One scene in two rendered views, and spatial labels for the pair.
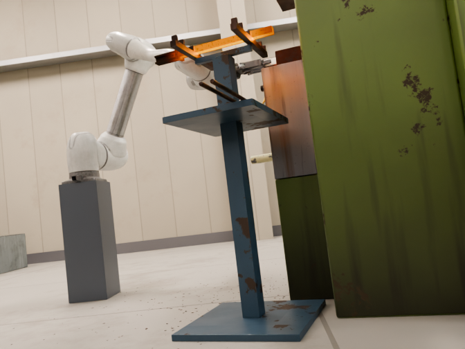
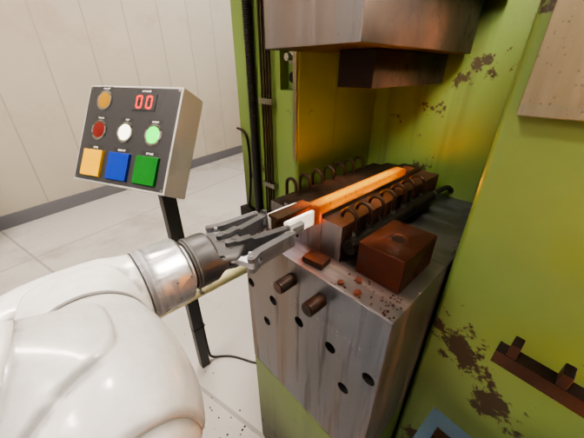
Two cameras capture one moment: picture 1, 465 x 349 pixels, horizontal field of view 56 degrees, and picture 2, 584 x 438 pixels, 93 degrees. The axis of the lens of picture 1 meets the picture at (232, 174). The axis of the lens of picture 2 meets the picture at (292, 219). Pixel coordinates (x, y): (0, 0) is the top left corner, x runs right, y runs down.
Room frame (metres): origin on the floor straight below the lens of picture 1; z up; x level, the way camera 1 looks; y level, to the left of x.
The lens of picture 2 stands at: (1.70, 0.16, 1.24)
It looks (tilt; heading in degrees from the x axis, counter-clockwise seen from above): 28 degrees down; 298
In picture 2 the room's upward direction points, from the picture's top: straight up
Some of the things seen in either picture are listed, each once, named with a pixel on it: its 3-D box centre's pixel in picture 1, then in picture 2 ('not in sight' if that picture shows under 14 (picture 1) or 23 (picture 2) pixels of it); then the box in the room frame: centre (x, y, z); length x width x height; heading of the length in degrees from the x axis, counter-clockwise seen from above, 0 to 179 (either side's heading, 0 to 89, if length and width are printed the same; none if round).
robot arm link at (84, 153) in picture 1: (83, 152); not in sight; (2.32, 0.78, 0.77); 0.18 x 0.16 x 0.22; 155
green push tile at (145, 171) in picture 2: not in sight; (147, 171); (2.36, -0.28, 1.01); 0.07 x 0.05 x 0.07; 7
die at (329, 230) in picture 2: not in sight; (361, 196); (1.85, -0.49, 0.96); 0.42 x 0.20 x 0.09; 72
